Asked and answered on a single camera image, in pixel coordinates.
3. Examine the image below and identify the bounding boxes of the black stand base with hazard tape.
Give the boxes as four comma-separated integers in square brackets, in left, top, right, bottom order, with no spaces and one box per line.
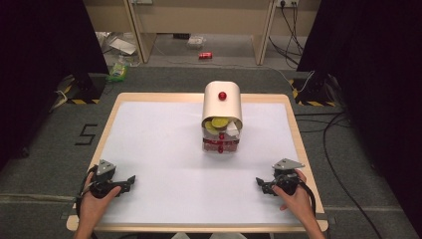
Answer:
[63,73,107,106]
[289,72,337,108]

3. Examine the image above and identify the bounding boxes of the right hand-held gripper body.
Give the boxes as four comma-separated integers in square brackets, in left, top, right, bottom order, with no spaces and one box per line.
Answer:
[271,157,306,196]

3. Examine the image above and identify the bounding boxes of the beige desk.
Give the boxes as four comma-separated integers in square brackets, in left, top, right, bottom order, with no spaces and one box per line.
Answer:
[82,0,323,67]

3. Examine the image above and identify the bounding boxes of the black curtain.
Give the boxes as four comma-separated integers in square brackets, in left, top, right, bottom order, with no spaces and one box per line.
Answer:
[0,0,109,172]
[296,0,422,230]

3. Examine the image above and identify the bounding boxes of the person's left hand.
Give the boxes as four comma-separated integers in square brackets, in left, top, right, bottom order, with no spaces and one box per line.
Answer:
[79,172,122,223]

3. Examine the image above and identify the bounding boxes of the white table mat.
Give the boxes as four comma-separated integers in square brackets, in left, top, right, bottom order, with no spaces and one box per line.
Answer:
[99,101,301,227]

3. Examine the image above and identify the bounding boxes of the person's right hand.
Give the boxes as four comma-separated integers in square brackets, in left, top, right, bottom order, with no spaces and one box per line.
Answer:
[272,168,317,227]

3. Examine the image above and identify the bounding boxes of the black floor cable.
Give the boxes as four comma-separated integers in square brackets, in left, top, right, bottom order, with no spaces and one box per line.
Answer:
[294,111,387,239]

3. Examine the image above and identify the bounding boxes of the white wedge piece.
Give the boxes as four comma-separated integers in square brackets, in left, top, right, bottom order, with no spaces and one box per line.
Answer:
[225,120,241,138]

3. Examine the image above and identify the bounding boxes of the white roll-top box with red knobs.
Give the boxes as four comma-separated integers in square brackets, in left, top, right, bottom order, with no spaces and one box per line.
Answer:
[200,80,244,155]

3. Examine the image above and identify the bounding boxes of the yellow-green round slice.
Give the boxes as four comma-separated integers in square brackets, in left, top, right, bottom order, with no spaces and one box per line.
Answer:
[211,117,231,129]
[204,120,221,135]

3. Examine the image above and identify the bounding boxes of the left hand-held gripper cable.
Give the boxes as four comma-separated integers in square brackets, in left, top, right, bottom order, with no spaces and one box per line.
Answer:
[75,164,98,221]

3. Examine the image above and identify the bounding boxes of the black cables at wall socket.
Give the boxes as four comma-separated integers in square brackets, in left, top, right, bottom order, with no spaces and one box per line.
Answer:
[268,2,306,67]

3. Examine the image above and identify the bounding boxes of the clear plastic packet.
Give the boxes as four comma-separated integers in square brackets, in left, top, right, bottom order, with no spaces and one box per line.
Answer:
[185,35,207,51]

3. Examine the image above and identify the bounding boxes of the hand-held gripper cable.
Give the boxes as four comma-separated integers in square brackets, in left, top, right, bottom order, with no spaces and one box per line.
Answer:
[298,178,317,217]
[75,164,98,221]

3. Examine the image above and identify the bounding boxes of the green packet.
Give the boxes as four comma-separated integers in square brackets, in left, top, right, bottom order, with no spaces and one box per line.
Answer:
[105,61,130,84]

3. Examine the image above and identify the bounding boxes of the right hand-held gripper cable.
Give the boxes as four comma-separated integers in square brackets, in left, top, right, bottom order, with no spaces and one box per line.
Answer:
[298,178,317,217]

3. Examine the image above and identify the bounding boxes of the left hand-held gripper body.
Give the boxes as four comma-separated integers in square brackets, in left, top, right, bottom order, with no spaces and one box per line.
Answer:
[88,159,117,200]

